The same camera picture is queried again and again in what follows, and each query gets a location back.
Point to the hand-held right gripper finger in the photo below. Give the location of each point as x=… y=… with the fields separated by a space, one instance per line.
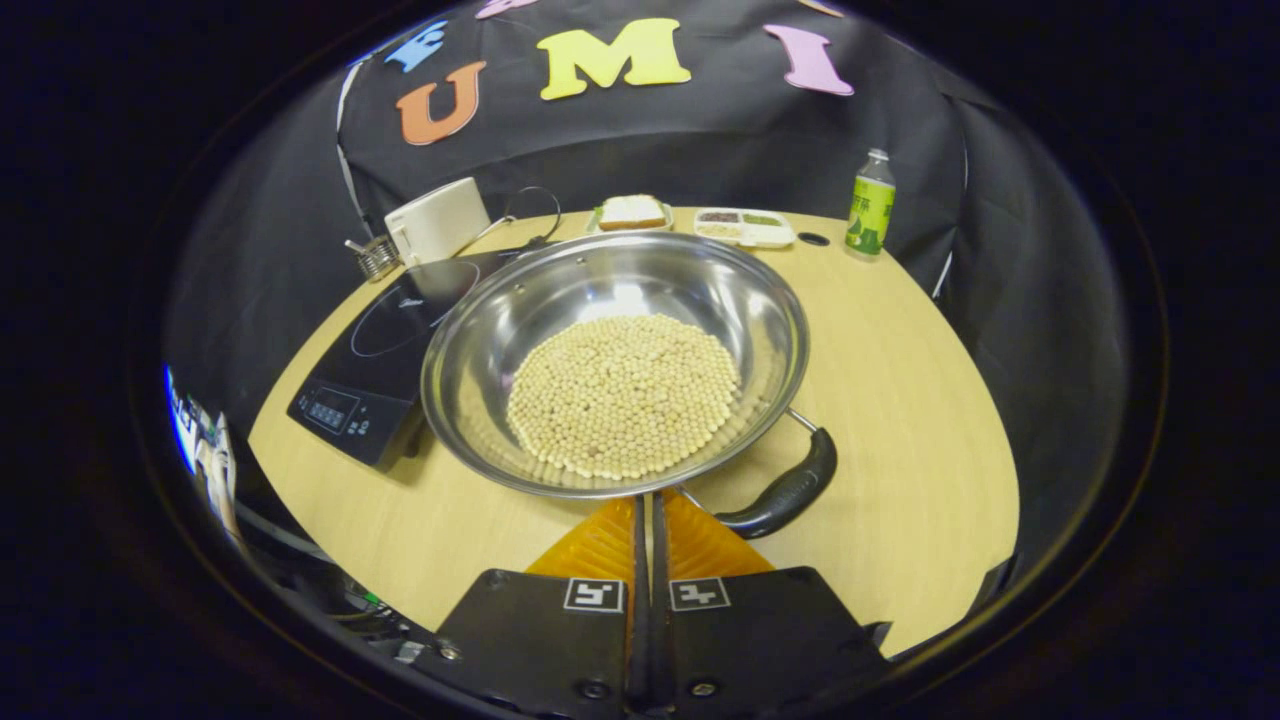
x=659 y=600
x=640 y=600

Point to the black induction cooktop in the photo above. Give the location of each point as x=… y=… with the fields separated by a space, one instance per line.
x=360 y=390

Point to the pile of soybeans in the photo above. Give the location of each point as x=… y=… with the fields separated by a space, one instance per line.
x=620 y=395

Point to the sandwich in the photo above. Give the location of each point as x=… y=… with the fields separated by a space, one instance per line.
x=632 y=212

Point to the black backdrop cloth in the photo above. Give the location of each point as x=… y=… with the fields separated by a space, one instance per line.
x=650 y=140

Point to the white toaster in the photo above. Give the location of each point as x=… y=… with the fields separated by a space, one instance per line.
x=435 y=225

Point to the white compartment tray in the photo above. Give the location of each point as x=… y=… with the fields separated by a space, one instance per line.
x=770 y=235

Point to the green drink bottle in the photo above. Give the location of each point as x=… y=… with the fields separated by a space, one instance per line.
x=870 y=210

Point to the small white plate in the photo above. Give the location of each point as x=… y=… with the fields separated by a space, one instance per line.
x=640 y=231

